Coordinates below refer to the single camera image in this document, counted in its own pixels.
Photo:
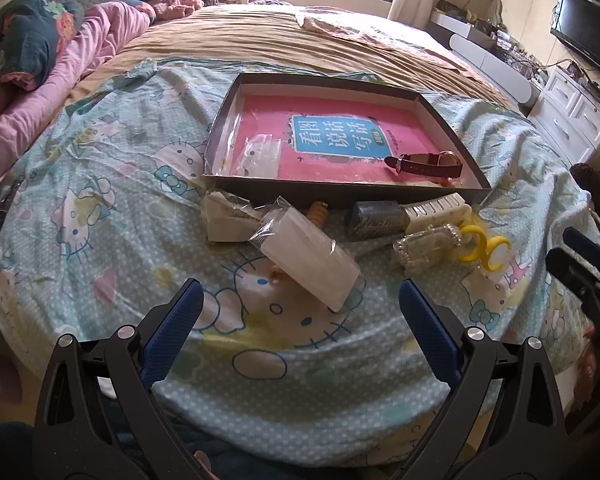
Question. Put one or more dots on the white drawer dresser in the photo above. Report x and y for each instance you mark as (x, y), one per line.
(570, 115)

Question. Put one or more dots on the small clear zip bag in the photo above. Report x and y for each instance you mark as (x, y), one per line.
(262, 152)

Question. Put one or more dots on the white framed mirror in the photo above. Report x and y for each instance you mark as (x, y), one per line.
(485, 5)

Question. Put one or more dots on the dark glitter box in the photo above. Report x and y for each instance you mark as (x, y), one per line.
(375, 220)

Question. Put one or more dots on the black flat television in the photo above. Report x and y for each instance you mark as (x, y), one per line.
(582, 30)

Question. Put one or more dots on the tan bed sheet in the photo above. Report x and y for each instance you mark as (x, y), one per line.
(260, 40)

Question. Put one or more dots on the cream hair claw clip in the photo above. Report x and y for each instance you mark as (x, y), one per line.
(437, 210)

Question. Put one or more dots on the white low cabinet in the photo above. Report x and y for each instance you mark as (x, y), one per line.
(485, 57)

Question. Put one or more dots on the brown furry object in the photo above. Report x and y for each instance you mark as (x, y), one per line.
(592, 185)

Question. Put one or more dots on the white box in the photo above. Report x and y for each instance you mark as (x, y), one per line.
(310, 255)

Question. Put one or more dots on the pink quilt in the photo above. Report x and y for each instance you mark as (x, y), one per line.
(80, 65)

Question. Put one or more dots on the light blue cartoon cat blanket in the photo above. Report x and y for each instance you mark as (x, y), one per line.
(130, 185)

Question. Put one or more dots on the dark shallow cardboard box tray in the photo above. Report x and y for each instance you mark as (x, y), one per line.
(220, 160)

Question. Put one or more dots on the pale floral cloth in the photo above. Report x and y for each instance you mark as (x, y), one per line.
(350, 22)

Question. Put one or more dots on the beige packet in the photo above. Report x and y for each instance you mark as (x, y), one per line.
(225, 217)

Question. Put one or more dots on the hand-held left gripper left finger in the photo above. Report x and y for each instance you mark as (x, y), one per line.
(177, 322)

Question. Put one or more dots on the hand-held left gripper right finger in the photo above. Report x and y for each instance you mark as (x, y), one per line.
(427, 325)

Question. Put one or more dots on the pink book with blue label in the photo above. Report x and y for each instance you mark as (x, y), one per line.
(340, 110)

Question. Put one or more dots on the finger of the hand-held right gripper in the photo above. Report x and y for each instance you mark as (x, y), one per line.
(587, 252)
(575, 275)

